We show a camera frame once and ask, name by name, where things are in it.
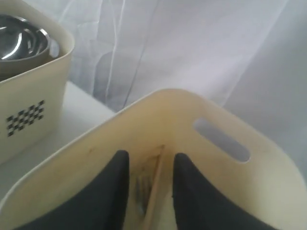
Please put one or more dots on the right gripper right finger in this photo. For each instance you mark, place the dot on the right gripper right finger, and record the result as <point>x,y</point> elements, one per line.
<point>198,205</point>

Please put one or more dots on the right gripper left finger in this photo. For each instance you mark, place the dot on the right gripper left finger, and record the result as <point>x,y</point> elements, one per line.
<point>101,205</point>

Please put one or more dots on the steel bowl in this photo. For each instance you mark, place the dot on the steel bowl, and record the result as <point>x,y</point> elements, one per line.
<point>23,46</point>

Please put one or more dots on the cream bin with triangle mark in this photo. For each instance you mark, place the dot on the cream bin with triangle mark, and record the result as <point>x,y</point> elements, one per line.
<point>245,166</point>

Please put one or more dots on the steel fork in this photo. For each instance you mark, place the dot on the steel fork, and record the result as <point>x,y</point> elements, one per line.
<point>143,189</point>

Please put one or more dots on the wooden chopstick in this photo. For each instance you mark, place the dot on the wooden chopstick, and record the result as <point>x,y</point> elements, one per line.
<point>155,163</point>

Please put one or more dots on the cream bin with circle mark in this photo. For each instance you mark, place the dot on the cream bin with circle mark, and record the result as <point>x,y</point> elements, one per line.
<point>31,102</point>

